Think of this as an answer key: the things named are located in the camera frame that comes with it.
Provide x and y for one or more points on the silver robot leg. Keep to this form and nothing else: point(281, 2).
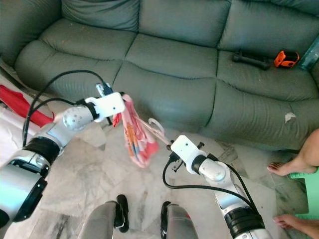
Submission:
point(179, 221)
point(102, 219)

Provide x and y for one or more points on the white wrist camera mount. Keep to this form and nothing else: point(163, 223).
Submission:
point(109, 104)
point(187, 149)

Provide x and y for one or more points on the orange black tape measure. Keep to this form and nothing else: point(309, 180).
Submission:
point(286, 59)

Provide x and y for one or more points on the silver left robot leg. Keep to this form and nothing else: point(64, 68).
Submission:
point(102, 219)

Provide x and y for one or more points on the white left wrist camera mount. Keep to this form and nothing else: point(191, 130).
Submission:
point(109, 104)

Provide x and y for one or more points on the red and white shirt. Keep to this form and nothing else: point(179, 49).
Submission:
point(20, 102)

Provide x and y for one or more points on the pale pink white shirt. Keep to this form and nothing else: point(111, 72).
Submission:
point(12, 144)

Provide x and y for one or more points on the pale teal plastic item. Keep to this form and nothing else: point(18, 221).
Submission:
point(310, 55)

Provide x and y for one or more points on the person's bare leg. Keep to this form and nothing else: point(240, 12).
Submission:
point(310, 152)

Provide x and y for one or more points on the pink garment with red trim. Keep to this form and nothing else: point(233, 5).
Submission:
point(137, 139)

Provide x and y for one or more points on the pink plastic hanger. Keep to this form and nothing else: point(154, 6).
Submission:
point(157, 124)

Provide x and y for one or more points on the green leather sofa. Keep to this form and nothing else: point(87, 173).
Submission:
point(179, 59)

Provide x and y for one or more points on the green plastic stool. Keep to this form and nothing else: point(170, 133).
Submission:
point(306, 194)

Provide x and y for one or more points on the person's bare foot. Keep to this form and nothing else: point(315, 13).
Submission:
point(296, 224)
point(286, 168)

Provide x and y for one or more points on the silver right robot leg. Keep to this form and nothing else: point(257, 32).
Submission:
point(179, 221)

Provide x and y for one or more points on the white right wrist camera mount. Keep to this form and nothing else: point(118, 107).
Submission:
point(187, 149)

